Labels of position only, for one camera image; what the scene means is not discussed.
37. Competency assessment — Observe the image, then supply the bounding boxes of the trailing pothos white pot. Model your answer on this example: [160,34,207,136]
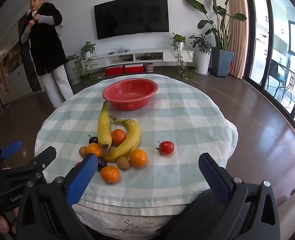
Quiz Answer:
[76,41,105,84]
[170,32,196,81]

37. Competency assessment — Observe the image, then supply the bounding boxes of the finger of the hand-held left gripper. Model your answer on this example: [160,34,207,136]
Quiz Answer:
[0,139,23,170]
[0,146,57,193]

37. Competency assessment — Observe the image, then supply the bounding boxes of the white floral tablecloth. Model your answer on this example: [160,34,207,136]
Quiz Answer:
[72,200,188,240]

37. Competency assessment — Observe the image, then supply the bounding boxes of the red plastic bowl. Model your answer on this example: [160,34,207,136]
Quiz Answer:
[102,78,158,111]

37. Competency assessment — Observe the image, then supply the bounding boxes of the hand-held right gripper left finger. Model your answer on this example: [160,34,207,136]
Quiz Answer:
[15,153,98,240]

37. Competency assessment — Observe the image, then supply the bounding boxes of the white wall storage cabinet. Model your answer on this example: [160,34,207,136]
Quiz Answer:
[0,25,33,105]

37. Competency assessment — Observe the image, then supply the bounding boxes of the orange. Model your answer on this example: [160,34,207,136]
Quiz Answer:
[87,143,103,157]
[100,166,120,183]
[111,129,126,146]
[130,149,148,168]

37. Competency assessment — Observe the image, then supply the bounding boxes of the black framed glass door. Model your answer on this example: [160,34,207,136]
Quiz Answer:
[244,0,295,130]

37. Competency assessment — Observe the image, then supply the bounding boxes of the yellow banana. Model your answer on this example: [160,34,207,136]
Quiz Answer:
[104,114,141,162]
[97,100,112,150]

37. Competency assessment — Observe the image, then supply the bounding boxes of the black wall television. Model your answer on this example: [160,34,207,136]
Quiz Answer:
[94,0,169,40]

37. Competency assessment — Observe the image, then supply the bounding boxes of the white television cabinet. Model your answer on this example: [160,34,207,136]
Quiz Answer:
[86,48,195,72]

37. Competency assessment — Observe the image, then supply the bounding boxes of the black balcony table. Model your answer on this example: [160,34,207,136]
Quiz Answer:
[284,69,295,108]

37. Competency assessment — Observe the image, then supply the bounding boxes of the red storage box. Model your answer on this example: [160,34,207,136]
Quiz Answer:
[124,64,144,74]
[105,65,124,76]

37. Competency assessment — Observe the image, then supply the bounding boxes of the small-leaf plant white tall pot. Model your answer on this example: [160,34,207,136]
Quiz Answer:
[189,34,211,75]

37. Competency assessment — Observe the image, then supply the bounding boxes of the red tomato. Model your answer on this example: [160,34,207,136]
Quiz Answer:
[155,141,175,156]

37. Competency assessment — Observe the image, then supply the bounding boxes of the large-leaf plant grey square pot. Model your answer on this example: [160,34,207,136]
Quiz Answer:
[185,0,247,78]

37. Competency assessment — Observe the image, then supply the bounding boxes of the person's left hand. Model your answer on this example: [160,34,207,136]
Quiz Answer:
[0,208,20,236]

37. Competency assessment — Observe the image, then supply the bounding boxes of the beige curtain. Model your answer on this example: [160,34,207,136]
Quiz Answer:
[226,0,249,79]

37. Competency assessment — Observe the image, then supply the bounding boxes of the black balcony chair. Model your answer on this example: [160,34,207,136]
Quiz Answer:
[265,59,288,98]

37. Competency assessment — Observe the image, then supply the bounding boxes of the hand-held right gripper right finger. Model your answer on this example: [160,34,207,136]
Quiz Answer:
[199,152,281,240]

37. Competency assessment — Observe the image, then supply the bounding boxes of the plant in white ribbed pot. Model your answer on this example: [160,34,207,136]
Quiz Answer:
[64,54,81,85]

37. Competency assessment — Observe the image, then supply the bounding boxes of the green white checked tablecloth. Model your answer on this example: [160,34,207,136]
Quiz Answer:
[34,74,238,217]

